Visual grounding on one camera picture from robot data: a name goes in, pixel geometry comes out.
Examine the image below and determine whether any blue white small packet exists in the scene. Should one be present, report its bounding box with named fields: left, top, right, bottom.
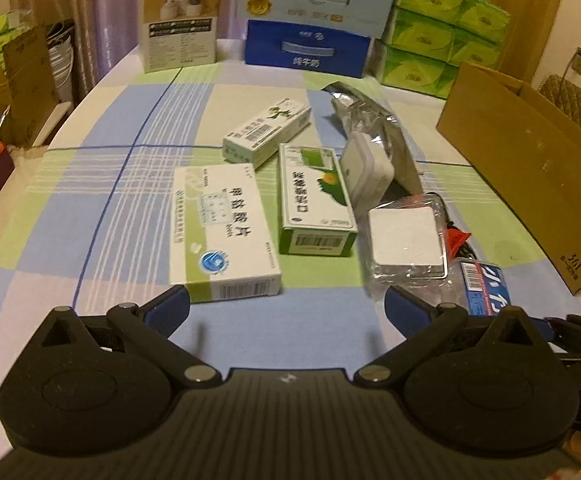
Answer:
left=457, top=259, right=511, bottom=316

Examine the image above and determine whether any clear packaged white square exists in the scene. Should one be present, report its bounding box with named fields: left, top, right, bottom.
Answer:
left=364, top=194, right=450, bottom=288

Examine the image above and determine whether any large white green medicine box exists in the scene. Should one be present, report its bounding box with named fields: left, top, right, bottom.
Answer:
left=169, top=164, right=282, bottom=304

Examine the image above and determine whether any white square night light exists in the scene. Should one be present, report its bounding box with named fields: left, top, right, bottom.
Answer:
left=340, top=133, right=394, bottom=214

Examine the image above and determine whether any silver foil pouch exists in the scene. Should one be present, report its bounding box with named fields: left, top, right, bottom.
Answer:
left=323, top=81, right=423, bottom=195

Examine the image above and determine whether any checked tablecloth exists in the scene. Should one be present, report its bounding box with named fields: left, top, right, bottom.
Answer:
left=0, top=38, right=581, bottom=461

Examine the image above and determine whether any brown cardboard box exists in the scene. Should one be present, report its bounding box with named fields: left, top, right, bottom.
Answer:
left=437, top=63, right=581, bottom=292

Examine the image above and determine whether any long white ointment box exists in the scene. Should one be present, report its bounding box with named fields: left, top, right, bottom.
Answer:
left=222, top=98, right=311, bottom=168

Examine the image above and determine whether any quilted brown chair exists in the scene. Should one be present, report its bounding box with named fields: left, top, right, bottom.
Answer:
left=539, top=74, right=581, bottom=128

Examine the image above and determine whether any brown cardboard boxes left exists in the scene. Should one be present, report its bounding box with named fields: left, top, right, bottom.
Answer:
left=0, top=26, right=58, bottom=148

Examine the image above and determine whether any green tissue pack stack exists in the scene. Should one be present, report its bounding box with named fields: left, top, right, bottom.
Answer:
left=371, top=0, right=511, bottom=99

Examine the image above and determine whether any dark blue milk carton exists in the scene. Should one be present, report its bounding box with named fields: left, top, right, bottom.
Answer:
left=244, top=20, right=371, bottom=78

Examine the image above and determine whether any white product box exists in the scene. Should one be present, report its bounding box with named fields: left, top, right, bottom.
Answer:
left=138, top=0, right=221, bottom=73

